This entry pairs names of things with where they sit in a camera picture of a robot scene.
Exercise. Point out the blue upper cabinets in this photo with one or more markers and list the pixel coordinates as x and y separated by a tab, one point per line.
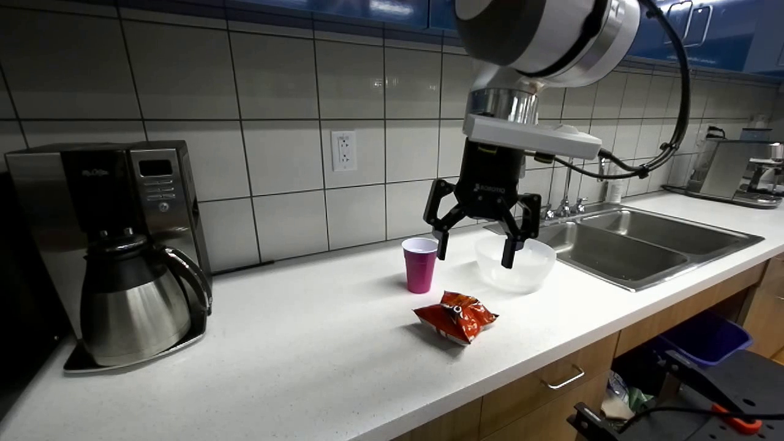
328	10

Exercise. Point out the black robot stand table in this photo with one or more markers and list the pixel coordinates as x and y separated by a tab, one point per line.
735	382

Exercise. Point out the wooden lower cabinets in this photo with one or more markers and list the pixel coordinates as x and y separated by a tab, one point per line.
531	393

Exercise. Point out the silver espresso machine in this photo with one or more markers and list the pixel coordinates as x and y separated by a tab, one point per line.
726	168

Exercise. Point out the orange black bar clamp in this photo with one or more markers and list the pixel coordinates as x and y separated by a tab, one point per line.
735	420

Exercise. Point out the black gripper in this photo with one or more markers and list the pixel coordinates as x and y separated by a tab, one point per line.
492	184

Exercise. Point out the chrome faucet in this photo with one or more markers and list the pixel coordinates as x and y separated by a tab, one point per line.
568	191

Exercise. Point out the purple plastic cup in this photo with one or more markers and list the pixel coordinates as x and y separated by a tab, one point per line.
421	264

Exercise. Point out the stainless steel double sink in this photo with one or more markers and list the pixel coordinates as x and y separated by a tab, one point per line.
646	246

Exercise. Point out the clear plastic bowl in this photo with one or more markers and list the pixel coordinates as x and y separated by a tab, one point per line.
516	271

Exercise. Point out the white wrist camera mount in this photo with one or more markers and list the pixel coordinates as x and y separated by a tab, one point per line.
531	135

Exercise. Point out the black steel coffee maker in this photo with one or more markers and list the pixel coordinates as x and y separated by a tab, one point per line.
107	196

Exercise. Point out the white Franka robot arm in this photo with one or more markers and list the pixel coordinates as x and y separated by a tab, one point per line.
541	38

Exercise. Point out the blue plastic bin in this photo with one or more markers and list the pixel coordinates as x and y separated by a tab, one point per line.
707	339

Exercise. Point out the stainless steel carafe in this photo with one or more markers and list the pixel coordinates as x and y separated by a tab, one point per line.
135	306

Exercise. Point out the chrome faucet knob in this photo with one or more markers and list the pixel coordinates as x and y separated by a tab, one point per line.
549	212
582	207

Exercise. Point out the white wall power outlet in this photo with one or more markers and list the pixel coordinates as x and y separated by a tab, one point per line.
343	152

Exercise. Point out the orange chip packet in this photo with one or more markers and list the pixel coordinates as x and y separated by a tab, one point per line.
456	316

